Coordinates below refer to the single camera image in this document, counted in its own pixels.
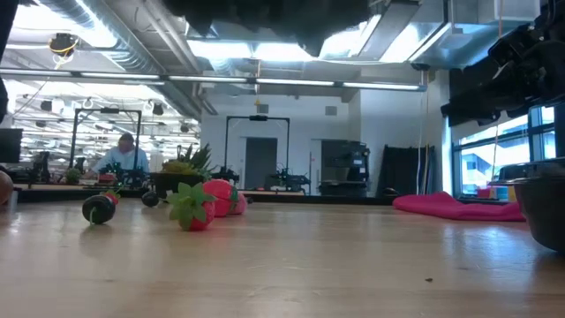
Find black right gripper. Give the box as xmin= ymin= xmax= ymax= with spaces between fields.
xmin=441 ymin=17 xmax=565 ymax=128

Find black ceiling cable reel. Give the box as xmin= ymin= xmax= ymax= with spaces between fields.
xmin=47 ymin=33 xmax=81 ymax=59

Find black cherry green stem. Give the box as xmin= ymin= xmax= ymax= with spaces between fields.
xmin=81 ymin=194 xmax=117 ymax=226

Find grey door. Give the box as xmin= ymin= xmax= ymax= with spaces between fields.
xmin=245 ymin=136 xmax=279 ymax=191

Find large red strawberry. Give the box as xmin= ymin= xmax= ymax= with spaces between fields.
xmin=202 ymin=178 xmax=235 ymax=218

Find yellow hanging cord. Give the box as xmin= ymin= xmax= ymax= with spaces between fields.
xmin=253 ymin=59 xmax=263 ymax=107
xmin=490 ymin=0 xmax=505 ymax=189

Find red folded cloth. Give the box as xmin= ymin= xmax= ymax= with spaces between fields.
xmin=392 ymin=190 xmax=527 ymax=223

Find long ceiling light strip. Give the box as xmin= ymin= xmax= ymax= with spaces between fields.
xmin=0 ymin=68 xmax=428 ymax=93

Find black equipment cabinet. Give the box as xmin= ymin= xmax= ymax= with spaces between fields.
xmin=318 ymin=140 xmax=372 ymax=197

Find large window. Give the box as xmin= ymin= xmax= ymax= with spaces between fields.
xmin=452 ymin=105 xmax=557 ymax=195

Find black standing panel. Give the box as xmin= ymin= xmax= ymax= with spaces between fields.
xmin=378 ymin=144 xmax=442 ymax=196

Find black plastic tupperware container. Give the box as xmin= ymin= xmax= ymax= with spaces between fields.
xmin=492 ymin=156 xmax=565 ymax=254

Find dark round berry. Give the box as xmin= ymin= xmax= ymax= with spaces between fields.
xmin=141 ymin=190 xmax=161 ymax=208

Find brown kiwi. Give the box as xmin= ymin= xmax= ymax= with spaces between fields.
xmin=0 ymin=170 xmax=14 ymax=207

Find black background monitor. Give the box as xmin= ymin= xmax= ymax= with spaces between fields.
xmin=0 ymin=128 xmax=23 ymax=164

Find black background gantry frame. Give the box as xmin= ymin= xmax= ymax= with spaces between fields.
xmin=69 ymin=108 xmax=143 ymax=186
xmin=223 ymin=115 xmax=291 ymax=180

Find potted succulent plant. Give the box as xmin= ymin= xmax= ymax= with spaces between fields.
xmin=152 ymin=141 xmax=218 ymax=201

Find red strawberry broad green leaves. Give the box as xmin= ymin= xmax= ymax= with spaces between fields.
xmin=166 ymin=182 xmax=218 ymax=233

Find pink toy fruit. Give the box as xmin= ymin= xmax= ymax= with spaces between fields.
xmin=229 ymin=190 xmax=248 ymax=216

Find person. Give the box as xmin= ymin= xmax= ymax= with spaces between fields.
xmin=90 ymin=132 xmax=150 ymax=174

